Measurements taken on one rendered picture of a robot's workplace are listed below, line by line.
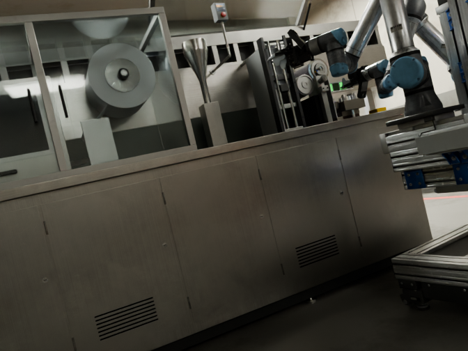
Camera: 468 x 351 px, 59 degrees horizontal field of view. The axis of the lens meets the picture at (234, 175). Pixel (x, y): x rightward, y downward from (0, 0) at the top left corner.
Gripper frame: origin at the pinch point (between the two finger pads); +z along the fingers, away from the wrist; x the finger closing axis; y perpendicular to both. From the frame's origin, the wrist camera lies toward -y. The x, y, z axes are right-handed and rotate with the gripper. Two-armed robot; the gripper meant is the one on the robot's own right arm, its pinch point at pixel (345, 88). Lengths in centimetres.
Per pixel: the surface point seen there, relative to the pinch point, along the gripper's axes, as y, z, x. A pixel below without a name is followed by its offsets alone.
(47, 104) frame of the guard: 12, -10, 162
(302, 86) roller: 7.6, 12.8, 20.1
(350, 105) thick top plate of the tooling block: -9.7, 9.0, -8.6
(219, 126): -6, 19, 76
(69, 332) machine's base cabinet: -81, -13, 173
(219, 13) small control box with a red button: 55, 14, 63
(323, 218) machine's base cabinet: -67, -14, 45
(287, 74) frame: 13.2, 1.2, 36.3
